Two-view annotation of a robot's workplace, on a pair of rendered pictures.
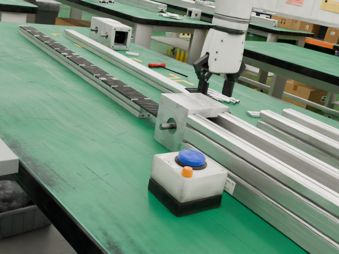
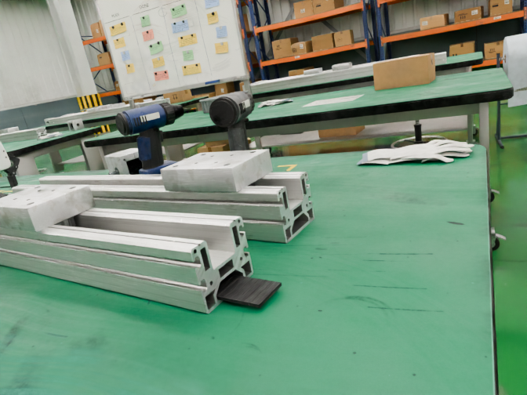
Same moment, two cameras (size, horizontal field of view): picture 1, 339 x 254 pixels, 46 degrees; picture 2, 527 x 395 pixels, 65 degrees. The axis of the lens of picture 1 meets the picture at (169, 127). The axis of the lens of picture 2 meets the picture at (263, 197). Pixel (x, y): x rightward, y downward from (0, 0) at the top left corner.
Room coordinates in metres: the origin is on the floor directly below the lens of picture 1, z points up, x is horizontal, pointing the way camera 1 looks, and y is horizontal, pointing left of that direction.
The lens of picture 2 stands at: (-0.39, -0.50, 1.04)
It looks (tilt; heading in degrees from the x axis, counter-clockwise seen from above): 18 degrees down; 344
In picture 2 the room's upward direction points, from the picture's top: 11 degrees counter-clockwise
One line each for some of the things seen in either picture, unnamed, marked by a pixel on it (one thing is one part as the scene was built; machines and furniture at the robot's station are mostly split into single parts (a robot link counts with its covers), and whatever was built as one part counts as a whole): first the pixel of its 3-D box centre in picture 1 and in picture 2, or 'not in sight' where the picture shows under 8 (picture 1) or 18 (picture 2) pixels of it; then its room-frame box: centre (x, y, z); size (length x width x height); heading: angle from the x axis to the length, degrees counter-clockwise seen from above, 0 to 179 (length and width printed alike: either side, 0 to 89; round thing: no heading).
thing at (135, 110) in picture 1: (67, 58); not in sight; (1.23, 0.36, 0.79); 0.96 x 0.04 x 0.03; 38
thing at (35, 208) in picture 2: not in sight; (41, 212); (0.39, -0.32, 0.87); 0.16 x 0.11 x 0.07; 38
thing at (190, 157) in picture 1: (191, 160); not in sight; (0.52, -0.04, 0.84); 0.04 x 0.04 x 0.02
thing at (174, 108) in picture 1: (185, 123); not in sight; (0.73, -0.03, 0.83); 0.12 x 0.09 x 0.10; 128
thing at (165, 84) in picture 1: (120, 60); not in sight; (1.35, 0.21, 0.79); 0.96 x 0.04 x 0.03; 38
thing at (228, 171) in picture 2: not in sight; (218, 177); (0.31, -0.62, 0.87); 0.16 x 0.11 x 0.07; 38
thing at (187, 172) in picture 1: (187, 171); not in sight; (0.48, -0.03, 0.85); 0.01 x 0.01 x 0.01
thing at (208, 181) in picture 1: (191, 179); not in sight; (0.53, -0.05, 0.81); 0.10 x 0.08 x 0.06; 128
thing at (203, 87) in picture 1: (200, 83); not in sight; (0.94, -0.05, 0.86); 0.03 x 0.03 x 0.07; 38
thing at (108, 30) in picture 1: (112, 36); not in sight; (1.66, 0.30, 0.83); 0.11 x 0.10 x 0.10; 127
